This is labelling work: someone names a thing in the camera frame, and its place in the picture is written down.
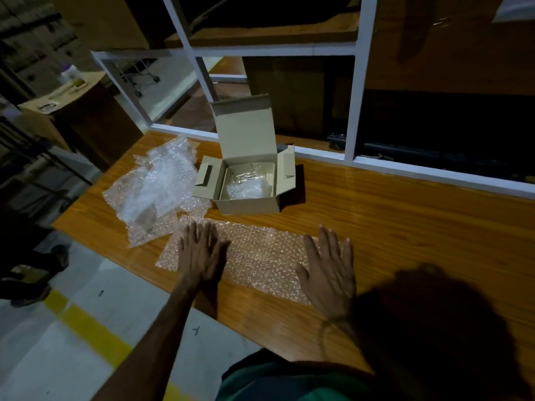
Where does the person's left hand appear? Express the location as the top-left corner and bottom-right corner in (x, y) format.
(178, 220), (231, 290)

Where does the person's right hand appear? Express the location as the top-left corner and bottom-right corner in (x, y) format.
(295, 224), (357, 323)

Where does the bubble wrap sheet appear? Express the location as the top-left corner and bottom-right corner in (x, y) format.
(155, 216), (352, 306)

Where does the person's left forearm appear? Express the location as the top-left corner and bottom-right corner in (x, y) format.
(93, 282), (210, 401)

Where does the crumpled bubble wrap pile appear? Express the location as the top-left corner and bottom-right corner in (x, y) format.
(102, 135), (212, 248)

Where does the thread wrist band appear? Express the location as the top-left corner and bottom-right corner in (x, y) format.
(317, 316), (356, 360)

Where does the clear plastic bag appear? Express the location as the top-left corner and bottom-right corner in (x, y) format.
(226, 164), (273, 201)

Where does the open cardboard box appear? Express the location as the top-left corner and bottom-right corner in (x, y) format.
(192, 94), (297, 216)

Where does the person's green shirt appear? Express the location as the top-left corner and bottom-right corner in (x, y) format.
(215, 349), (402, 401)

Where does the small wooden side table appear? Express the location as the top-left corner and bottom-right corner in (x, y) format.
(18, 71), (144, 172)

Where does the black metal rack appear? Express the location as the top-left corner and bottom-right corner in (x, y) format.
(0, 116), (93, 213)

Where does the chair wheel base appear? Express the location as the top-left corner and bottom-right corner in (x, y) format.
(119, 59), (161, 98)

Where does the white lidded jar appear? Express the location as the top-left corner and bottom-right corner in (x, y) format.
(61, 64), (87, 88)

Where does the wooden shelf board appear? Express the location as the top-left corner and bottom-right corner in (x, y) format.
(164, 11), (361, 49)

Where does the white metal shelf frame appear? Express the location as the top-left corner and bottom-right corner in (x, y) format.
(91, 0), (535, 200)

